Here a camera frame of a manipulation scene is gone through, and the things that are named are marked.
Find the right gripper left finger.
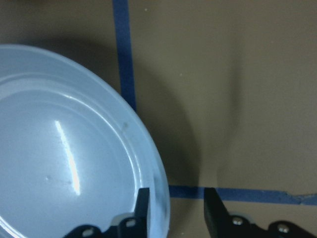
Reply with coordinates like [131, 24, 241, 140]
[65, 187, 150, 238]

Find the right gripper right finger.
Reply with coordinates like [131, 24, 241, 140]
[204, 187, 314, 238]

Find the blue plate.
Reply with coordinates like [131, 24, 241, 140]
[0, 44, 170, 238]

